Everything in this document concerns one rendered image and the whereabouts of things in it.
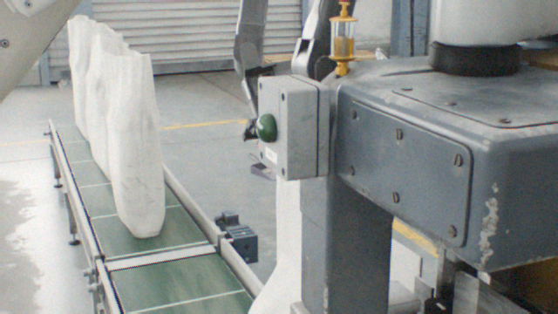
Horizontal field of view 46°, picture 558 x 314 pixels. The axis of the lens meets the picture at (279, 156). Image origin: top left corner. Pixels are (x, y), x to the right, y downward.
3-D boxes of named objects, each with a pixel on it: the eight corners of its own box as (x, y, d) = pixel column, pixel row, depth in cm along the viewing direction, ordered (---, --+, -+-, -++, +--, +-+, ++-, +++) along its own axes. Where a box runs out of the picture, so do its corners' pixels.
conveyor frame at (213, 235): (50, 139, 434) (48, 119, 430) (123, 132, 452) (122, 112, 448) (99, 296, 235) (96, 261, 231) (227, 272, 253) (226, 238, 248)
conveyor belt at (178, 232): (57, 137, 436) (56, 124, 433) (117, 131, 450) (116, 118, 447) (109, 285, 241) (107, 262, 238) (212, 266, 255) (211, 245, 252)
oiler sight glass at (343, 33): (326, 54, 68) (327, 20, 67) (348, 53, 69) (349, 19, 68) (337, 58, 66) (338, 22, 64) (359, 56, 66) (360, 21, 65)
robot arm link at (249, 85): (241, 89, 136) (238, 73, 131) (273, 80, 137) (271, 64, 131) (249, 117, 133) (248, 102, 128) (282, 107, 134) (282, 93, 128)
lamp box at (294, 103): (258, 160, 69) (257, 76, 67) (297, 156, 71) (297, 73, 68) (286, 182, 63) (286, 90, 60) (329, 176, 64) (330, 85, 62)
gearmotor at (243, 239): (202, 239, 282) (200, 207, 278) (235, 234, 288) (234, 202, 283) (224, 269, 256) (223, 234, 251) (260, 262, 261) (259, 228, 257)
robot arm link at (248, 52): (237, 61, 139) (236, 44, 130) (289, 47, 140) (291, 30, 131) (253, 113, 136) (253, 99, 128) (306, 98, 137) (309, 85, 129)
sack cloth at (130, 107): (106, 202, 296) (92, 41, 275) (154, 196, 303) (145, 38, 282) (121, 243, 254) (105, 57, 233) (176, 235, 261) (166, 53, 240)
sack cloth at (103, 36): (86, 158, 361) (73, 23, 340) (125, 153, 369) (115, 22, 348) (99, 184, 320) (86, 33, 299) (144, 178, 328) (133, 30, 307)
